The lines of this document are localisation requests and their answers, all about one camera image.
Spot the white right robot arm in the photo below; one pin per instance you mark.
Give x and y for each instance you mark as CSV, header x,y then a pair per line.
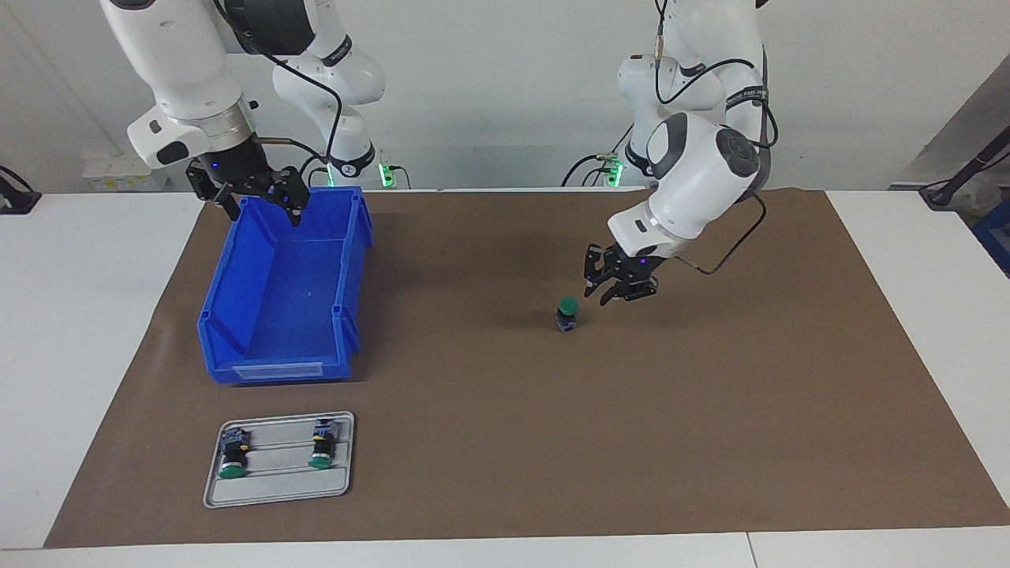
x,y
173,63

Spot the blue plastic storage bin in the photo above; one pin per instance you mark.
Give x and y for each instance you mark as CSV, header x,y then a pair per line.
x,y
292,300

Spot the blue crate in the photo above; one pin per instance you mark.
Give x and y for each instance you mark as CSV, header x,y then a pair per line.
x,y
996,237

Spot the green push button switch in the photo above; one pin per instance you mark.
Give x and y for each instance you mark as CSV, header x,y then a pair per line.
x,y
321,451
567,306
232,461

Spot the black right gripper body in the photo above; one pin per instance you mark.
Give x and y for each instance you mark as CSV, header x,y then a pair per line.
x,y
237,166

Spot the black stand pole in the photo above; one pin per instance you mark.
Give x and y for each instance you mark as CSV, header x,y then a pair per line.
x,y
966,173

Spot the brown table mat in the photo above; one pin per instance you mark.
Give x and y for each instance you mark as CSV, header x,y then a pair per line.
x,y
592,442

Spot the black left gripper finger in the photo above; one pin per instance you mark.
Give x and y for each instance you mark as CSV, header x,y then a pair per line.
x,y
635,290
600,268

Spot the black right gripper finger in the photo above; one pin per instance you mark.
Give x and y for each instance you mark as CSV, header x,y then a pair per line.
x,y
213,185
293,193

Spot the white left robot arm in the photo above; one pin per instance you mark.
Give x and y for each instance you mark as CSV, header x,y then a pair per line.
x,y
694,181

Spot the black clamp base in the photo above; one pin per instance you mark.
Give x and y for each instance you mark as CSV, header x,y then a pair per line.
x,y
16,201

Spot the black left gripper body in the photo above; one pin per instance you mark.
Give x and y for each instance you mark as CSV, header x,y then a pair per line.
x,y
635,267

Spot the grey metal tray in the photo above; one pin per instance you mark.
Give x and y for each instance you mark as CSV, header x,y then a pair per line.
x,y
276,489

